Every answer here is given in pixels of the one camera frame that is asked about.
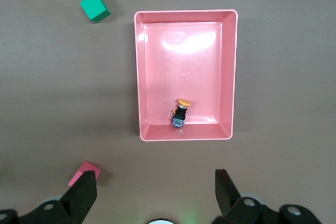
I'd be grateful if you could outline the orange capped push button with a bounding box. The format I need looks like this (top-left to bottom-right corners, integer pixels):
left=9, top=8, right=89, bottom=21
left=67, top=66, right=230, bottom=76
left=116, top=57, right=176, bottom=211
left=171, top=99, right=192, bottom=130

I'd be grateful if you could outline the pink plastic tray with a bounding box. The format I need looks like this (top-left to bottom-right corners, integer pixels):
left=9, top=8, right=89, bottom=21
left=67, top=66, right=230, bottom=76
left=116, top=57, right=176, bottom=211
left=133, top=9, right=239, bottom=143

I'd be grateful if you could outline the pink foam cube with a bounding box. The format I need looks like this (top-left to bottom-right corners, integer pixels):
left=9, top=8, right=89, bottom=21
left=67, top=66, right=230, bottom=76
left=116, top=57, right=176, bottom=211
left=68, top=161, right=101, bottom=187

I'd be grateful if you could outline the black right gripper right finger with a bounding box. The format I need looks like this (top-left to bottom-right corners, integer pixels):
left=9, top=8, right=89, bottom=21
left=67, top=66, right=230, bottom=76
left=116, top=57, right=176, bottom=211
left=212, top=168, right=323, bottom=224

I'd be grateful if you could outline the brown table cover mat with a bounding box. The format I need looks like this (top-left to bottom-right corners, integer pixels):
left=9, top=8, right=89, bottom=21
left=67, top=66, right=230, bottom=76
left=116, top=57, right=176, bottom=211
left=0, top=0, right=336, bottom=224

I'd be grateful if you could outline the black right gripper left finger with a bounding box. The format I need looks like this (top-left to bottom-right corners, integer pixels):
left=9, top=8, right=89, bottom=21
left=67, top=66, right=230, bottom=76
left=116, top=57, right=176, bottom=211
left=19, top=170, right=98, bottom=224

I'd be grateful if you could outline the green foam cube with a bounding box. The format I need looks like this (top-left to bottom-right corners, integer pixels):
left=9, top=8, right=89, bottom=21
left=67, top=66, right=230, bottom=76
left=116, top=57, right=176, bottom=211
left=80, top=0, right=112, bottom=24

